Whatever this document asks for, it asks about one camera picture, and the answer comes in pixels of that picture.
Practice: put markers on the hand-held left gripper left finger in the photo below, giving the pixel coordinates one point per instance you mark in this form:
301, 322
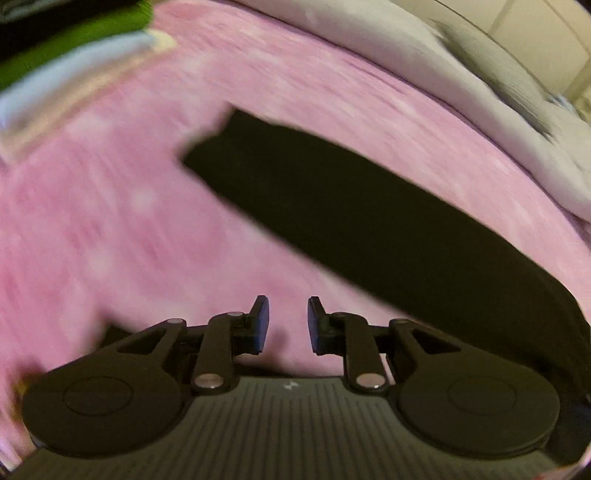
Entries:
261, 323

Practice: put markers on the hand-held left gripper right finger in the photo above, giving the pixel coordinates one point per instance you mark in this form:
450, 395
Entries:
314, 323

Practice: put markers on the black pants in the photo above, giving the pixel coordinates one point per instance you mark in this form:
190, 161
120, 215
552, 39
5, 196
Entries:
369, 217

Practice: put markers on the stack of folded clothes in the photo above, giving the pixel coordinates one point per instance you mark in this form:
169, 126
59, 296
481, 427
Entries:
162, 42

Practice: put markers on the pink floral blanket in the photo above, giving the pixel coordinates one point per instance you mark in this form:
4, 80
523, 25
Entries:
115, 207

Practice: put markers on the grey ribbed quilt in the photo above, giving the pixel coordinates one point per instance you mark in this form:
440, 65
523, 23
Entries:
415, 60

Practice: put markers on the folded light blue garment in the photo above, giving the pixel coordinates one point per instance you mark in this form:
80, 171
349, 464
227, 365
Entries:
55, 78

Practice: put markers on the folded green garment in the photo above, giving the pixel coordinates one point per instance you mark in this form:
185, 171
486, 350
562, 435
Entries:
69, 41

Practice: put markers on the folded black garment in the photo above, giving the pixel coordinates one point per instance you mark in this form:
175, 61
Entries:
27, 27

